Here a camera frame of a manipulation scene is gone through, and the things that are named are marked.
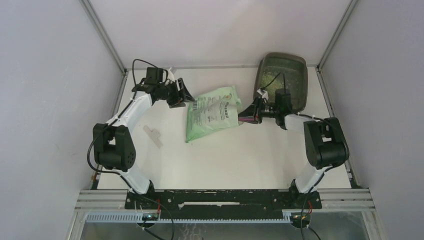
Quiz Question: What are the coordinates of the green cat litter bag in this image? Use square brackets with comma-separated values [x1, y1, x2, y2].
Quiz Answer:
[185, 85, 242, 143]

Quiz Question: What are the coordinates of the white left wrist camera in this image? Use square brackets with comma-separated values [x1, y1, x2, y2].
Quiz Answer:
[166, 67, 177, 84]

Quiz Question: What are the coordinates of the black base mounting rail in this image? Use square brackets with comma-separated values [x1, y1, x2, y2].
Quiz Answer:
[124, 185, 323, 219]

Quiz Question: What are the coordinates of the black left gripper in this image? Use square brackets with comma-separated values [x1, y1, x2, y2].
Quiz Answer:
[157, 78, 195, 109]

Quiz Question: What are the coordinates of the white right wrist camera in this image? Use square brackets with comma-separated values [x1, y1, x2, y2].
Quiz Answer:
[257, 88, 269, 100]

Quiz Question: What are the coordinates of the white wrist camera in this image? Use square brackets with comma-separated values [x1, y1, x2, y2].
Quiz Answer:
[166, 67, 177, 84]
[257, 88, 269, 100]

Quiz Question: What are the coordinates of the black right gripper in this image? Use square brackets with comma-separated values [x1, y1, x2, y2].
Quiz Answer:
[237, 96, 280, 124]

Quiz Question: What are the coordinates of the dark grey litter box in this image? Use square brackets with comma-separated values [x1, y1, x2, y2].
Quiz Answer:
[253, 52, 309, 112]

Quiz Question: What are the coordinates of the green litter in box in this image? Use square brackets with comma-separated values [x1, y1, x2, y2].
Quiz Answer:
[259, 66, 304, 102]

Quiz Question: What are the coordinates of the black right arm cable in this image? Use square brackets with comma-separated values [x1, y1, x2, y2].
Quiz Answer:
[259, 72, 349, 240]

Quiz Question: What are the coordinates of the magenta plastic scoop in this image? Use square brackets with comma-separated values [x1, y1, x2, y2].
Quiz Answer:
[238, 116, 258, 124]

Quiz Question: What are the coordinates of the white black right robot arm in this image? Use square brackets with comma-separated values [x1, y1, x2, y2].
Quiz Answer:
[238, 88, 350, 208]

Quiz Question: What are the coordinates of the white slotted cable duct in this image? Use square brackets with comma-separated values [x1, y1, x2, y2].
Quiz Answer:
[85, 211, 300, 224]

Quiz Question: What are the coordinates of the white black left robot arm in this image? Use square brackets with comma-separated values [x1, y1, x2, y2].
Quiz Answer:
[86, 67, 195, 209]

